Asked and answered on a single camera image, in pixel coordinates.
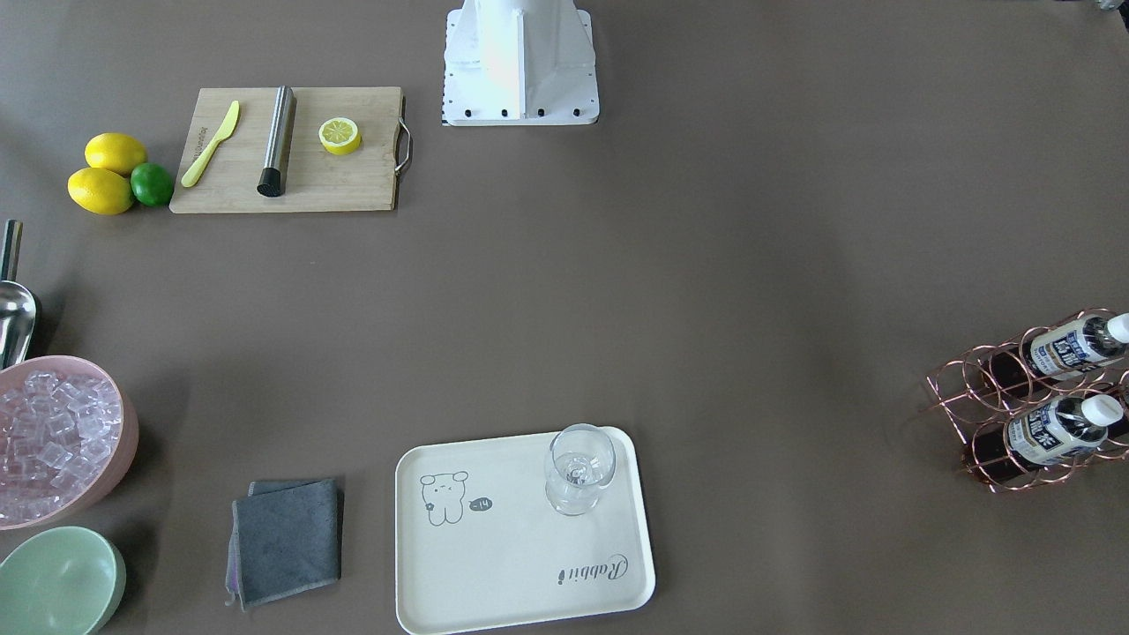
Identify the green lime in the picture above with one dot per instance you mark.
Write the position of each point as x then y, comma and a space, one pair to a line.
151, 184

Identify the tea bottle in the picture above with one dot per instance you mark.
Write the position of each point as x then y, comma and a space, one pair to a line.
1072, 349
1045, 436

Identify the grey folded cloth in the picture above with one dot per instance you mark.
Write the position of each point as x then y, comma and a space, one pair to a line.
285, 540

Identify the steel muddler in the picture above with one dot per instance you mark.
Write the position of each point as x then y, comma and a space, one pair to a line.
273, 175

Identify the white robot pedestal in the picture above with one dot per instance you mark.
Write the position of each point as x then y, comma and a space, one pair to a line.
519, 63

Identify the yellow plastic knife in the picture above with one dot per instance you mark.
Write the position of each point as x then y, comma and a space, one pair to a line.
223, 133

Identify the pink bowl of ice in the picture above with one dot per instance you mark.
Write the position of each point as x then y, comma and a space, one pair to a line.
69, 436

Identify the tea bottle front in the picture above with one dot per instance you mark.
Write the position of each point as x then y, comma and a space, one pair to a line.
1045, 436

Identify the clear wine glass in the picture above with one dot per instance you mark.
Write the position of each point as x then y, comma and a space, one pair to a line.
579, 465

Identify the cream rabbit tray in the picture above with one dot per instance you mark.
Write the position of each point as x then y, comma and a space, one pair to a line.
478, 545

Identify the lemon two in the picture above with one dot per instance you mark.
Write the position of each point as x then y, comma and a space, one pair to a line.
100, 191

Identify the half lemon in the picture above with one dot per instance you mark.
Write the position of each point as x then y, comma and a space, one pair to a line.
340, 136

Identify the steel ice scoop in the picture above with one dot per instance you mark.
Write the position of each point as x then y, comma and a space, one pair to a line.
19, 306

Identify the tea bottle back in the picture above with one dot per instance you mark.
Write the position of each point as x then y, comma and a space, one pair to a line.
1072, 349

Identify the lemon one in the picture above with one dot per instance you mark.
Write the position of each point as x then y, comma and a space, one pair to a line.
115, 151

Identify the green bowl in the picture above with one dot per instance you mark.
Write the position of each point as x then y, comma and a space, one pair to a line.
66, 580

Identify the wooden cutting board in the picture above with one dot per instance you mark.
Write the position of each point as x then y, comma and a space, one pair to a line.
315, 180

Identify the copper wire bottle basket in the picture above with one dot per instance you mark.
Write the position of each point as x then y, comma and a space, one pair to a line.
975, 403

